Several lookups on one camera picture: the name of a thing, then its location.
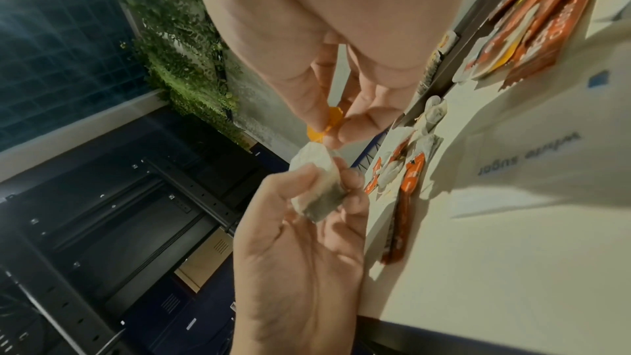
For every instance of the light wooden cabinet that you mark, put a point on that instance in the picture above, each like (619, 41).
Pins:
(207, 264)

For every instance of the green leafy plant wall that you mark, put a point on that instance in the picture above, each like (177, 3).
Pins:
(182, 53)

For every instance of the row of tea bags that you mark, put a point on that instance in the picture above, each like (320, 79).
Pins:
(434, 65)

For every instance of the pile of tea bags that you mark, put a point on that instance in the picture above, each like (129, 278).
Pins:
(434, 112)

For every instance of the pile of red coffee sticks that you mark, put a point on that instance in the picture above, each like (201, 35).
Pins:
(552, 14)

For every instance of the white tea bag yellow tag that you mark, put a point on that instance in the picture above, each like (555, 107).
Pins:
(315, 182)

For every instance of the dark blue metal locker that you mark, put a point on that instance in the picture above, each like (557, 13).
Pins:
(162, 306)

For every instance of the dark brown tray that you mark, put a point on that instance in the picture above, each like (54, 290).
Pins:
(473, 18)

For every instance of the pile of white sugar packets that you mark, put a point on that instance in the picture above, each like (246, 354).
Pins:
(532, 174)

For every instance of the person's right hand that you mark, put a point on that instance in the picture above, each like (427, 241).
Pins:
(335, 2)

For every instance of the person's left hand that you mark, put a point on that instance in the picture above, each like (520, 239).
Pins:
(296, 267)

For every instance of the gridded glass facade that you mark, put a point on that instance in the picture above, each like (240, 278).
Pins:
(59, 53)

